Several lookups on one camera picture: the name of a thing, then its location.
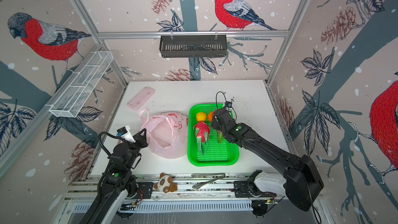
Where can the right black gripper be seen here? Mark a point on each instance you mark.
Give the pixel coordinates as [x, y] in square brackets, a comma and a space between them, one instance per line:
[214, 122]

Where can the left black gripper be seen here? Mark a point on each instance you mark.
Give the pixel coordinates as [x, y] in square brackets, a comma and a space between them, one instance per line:
[141, 140]

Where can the orange fruit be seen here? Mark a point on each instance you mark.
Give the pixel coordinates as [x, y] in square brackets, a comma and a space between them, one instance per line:
[210, 116]

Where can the red dragon fruit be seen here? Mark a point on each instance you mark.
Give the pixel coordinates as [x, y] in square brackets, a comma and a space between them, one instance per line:
[219, 136]
[202, 132]

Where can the yellow fruit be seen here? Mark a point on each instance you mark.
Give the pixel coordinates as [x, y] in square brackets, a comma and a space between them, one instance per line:
[201, 117]

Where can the green plastic basket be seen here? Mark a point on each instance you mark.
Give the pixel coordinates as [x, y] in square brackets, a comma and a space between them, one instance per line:
[224, 154]

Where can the pink plastic bag with fruit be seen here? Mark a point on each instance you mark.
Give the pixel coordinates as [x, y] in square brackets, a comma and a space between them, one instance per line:
[167, 133]

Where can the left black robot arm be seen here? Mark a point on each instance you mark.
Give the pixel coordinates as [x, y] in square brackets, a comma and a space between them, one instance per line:
[117, 182]

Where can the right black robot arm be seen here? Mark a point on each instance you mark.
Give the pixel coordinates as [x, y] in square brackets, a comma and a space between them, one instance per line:
[303, 181]

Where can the panda plush toy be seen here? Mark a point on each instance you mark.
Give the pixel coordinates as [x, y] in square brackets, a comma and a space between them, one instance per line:
[165, 184]

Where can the pink rectangular lid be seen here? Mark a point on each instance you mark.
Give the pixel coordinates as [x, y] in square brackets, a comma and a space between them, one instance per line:
[141, 98]

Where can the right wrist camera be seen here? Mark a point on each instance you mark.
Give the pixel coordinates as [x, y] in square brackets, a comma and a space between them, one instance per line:
[228, 105]

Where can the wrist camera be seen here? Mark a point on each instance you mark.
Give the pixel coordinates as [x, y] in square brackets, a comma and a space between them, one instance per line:
[125, 133]
[228, 105]

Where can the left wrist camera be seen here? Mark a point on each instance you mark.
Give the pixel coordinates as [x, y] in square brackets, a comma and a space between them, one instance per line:
[125, 133]

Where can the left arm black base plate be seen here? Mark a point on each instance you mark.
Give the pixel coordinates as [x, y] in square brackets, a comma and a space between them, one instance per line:
[144, 190]

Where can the metal tongs on rail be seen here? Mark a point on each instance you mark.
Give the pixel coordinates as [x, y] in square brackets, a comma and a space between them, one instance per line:
[212, 178]

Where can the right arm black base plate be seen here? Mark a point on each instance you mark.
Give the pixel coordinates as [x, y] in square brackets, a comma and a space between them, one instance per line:
[245, 189]

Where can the white wire mesh shelf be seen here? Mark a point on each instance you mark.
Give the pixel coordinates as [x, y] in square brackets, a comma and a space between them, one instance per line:
[83, 83]

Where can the black hanging wall basket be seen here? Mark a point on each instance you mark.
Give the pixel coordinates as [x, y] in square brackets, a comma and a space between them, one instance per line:
[193, 46]

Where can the aluminium horizontal frame bar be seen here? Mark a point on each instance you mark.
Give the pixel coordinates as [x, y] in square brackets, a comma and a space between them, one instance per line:
[155, 35]

